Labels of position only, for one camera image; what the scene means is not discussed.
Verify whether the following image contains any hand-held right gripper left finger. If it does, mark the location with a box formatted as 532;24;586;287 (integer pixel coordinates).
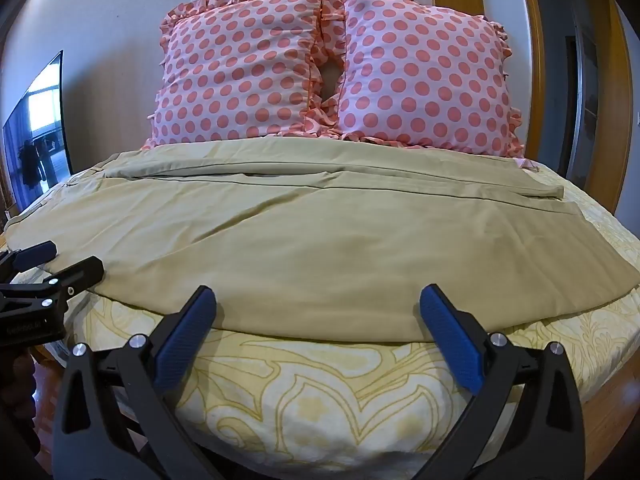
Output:
52;285;224;480

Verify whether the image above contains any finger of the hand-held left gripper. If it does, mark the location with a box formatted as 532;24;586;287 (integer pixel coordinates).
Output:
0;240;57;273
0;256;105;311

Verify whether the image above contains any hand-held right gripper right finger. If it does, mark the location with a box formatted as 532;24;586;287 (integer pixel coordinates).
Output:
419;284;586;480

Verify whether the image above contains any flat screen television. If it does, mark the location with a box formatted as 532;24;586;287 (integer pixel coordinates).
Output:
2;50;74;206

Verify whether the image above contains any yellow patterned bed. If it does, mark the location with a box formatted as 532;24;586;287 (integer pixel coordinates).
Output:
0;162;640;463

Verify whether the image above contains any polka dot ruffled pillow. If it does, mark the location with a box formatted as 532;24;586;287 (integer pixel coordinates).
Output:
320;0;525;158
141;0;346;151

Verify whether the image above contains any wooden door frame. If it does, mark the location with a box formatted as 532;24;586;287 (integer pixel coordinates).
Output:
431;0;633;216

